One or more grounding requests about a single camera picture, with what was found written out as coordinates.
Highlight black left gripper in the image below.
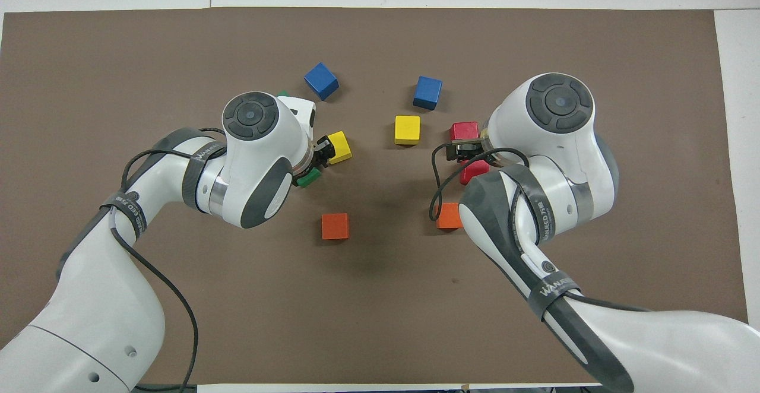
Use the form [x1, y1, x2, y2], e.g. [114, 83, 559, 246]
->
[310, 136, 334, 171]

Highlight orange wooden block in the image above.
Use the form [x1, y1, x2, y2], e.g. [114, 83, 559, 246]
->
[321, 213, 350, 240]
[436, 202, 464, 230]

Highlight yellow wooden block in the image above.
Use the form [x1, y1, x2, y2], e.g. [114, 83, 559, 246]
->
[394, 115, 421, 145]
[325, 131, 353, 165]

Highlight red wooden block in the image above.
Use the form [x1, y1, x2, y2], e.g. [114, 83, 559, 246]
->
[449, 122, 480, 142]
[458, 160, 491, 186]

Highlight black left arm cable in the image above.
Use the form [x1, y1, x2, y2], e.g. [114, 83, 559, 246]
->
[110, 127, 229, 393]

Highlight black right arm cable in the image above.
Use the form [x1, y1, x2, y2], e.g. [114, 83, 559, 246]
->
[429, 142, 530, 223]

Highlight blue wooden block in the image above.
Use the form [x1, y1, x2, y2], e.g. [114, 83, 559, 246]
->
[304, 62, 340, 102]
[413, 75, 443, 111]

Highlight brown table mat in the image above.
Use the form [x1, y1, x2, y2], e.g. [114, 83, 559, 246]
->
[0, 7, 755, 385]

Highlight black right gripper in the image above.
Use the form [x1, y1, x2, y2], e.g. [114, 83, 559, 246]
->
[446, 138, 485, 166]

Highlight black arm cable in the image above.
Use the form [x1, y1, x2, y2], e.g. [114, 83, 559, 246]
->
[110, 127, 229, 393]
[429, 142, 530, 223]

